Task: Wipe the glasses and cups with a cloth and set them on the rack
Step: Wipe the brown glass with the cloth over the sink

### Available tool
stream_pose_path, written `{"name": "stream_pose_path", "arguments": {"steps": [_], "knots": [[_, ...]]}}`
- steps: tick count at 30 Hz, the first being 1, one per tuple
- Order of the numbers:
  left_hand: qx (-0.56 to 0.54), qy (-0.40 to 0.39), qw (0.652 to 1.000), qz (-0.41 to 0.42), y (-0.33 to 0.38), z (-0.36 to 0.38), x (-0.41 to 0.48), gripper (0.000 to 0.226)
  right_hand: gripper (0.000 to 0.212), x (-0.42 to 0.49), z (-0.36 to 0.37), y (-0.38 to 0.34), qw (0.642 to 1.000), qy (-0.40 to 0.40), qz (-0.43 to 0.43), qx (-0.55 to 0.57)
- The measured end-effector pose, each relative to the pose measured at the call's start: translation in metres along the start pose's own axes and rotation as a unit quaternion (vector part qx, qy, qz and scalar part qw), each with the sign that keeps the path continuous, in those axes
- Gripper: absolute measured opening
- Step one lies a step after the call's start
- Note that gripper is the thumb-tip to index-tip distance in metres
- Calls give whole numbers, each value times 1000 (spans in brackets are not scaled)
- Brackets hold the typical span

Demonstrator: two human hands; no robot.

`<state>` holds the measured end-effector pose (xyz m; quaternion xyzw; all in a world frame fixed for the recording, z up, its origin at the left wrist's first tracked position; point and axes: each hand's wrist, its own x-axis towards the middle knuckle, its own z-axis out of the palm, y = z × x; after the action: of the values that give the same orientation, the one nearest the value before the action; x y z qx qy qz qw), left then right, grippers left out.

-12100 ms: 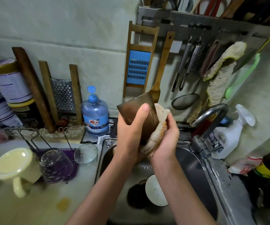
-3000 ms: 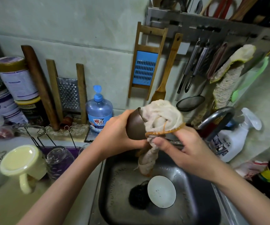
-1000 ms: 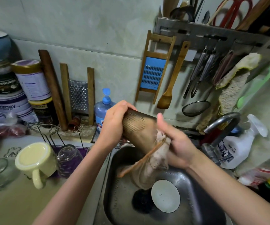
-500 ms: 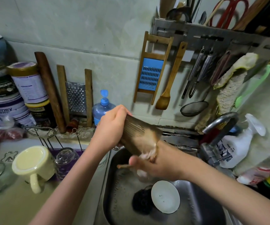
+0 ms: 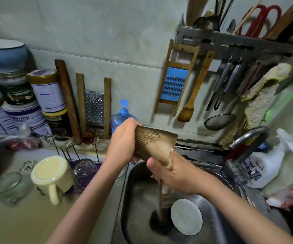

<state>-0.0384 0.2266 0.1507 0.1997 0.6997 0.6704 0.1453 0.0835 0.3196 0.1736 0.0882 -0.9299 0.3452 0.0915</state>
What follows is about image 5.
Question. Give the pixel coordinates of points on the brown amber glass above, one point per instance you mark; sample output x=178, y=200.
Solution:
x=154, y=142

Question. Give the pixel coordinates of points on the person's left forearm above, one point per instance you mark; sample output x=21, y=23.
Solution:
x=88, y=205

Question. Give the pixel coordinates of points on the yellow mug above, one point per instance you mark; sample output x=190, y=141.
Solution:
x=50, y=175

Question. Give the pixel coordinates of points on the wooden slicer with blue blade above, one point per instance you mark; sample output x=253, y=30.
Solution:
x=174, y=83

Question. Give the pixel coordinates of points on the stack of labelled tin cans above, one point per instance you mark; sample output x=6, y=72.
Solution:
x=19, y=101

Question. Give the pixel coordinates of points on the person's left hand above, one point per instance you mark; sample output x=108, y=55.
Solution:
x=121, y=144

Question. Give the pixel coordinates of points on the beige dish cloth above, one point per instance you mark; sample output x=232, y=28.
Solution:
x=160, y=203

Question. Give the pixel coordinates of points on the small clear glass cup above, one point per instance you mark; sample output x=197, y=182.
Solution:
x=6, y=188

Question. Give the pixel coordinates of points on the metal peeler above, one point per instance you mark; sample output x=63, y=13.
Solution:
x=218, y=83
x=228, y=83

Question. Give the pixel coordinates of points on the wooden scoop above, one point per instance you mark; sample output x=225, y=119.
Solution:
x=195, y=10

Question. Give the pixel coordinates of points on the mesh strainer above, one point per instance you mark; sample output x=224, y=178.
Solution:
x=219, y=122

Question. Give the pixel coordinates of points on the bundle of dark chopsticks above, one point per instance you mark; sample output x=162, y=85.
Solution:
x=220, y=11

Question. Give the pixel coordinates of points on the white plate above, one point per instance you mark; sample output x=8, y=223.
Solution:
x=186, y=217

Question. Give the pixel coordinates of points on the plastic bag with red contents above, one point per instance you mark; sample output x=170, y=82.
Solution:
x=19, y=142

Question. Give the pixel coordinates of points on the hanging loofah sponge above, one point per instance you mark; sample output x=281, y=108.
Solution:
x=261, y=99

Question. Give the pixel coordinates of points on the stainless steel sink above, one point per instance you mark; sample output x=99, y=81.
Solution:
x=136, y=211

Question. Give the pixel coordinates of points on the purple plastic tray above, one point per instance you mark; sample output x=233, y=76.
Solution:
x=98, y=165

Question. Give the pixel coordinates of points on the dark metal ladle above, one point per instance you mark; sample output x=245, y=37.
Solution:
x=206, y=22

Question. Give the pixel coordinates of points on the small blue water bottle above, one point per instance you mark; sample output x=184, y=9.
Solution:
x=118, y=119

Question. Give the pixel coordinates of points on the blue enamel bowl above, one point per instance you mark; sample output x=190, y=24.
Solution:
x=4, y=53

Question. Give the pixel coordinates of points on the bamboo skewer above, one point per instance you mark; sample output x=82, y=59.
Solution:
x=248, y=15

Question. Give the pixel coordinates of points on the metal faucet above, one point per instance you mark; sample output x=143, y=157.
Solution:
x=243, y=137

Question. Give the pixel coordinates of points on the wooden rolling pin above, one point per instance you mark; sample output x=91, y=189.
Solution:
x=67, y=101

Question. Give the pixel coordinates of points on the wooden spatula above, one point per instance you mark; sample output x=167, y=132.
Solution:
x=195, y=91

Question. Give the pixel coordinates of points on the pink and white plastic bag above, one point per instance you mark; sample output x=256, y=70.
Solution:
x=286, y=196

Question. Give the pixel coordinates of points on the wall mounted metal utensil rack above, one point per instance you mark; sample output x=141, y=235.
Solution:
x=238, y=45

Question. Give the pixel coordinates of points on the wooden framed metal grater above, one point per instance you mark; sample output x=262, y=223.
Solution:
x=94, y=106

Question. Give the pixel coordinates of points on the person's right hand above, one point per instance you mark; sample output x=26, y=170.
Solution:
x=184, y=178

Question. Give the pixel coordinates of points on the white spray bottle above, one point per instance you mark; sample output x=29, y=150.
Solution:
x=266, y=162

